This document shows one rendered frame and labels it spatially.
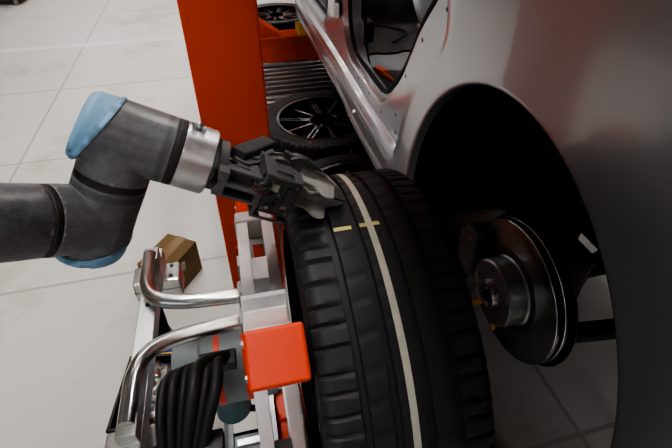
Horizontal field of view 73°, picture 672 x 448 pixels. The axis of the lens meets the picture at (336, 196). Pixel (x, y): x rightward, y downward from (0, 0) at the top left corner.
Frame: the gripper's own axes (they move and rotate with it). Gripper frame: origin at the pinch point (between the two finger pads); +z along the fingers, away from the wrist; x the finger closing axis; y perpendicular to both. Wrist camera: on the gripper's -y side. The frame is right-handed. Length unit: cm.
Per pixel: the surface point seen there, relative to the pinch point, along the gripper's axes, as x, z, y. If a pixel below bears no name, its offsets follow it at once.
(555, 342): -10, 51, 12
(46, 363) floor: -148, -36, -81
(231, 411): -68, 8, -10
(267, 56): -35, 29, -242
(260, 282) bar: -16.3, -6.6, 4.6
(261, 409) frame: -23.2, -5.3, 21.9
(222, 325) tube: -26.0, -9.3, 5.3
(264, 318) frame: -14.4, -7.7, 14.3
